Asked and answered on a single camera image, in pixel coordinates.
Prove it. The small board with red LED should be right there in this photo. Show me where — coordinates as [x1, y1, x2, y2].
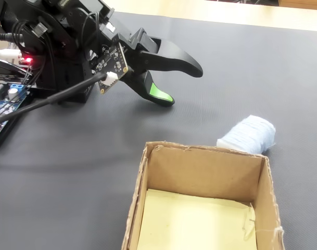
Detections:
[18, 53, 34, 66]

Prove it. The black power plug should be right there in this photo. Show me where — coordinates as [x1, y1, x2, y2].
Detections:
[0, 32, 24, 43]

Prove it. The yellow paper sheet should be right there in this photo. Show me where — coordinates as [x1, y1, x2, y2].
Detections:
[136, 189, 258, 250]

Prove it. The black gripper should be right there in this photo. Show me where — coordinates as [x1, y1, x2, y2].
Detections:
[99, 7, 204, 108]

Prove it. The white cable plug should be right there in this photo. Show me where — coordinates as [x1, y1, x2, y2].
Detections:
[0, 48, 23, 59]

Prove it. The black camera circuit board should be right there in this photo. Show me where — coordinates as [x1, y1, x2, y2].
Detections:
[89, 41, 129, 95]

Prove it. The blue controller circuit board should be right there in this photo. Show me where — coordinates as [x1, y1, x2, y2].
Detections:
[0, 82, 28, 139]

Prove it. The light blue block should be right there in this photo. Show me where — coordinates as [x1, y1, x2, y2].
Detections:
[216, 114, 276, 155]

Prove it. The thick black cable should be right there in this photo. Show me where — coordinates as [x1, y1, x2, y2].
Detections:
[0, 72, 108, 128]

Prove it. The brown cardboard box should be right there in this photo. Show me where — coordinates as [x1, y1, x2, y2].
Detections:
[121, 141, 286, 250]

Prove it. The dark grey table mat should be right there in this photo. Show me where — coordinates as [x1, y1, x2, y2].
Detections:
[0, 11, 317, 250]

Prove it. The silver cable clip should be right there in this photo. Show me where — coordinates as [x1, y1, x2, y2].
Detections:
[30, 21, 49, 39]

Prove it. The blue electronics circuit board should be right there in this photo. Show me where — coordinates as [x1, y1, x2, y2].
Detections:
[0, 87, 36, 151]

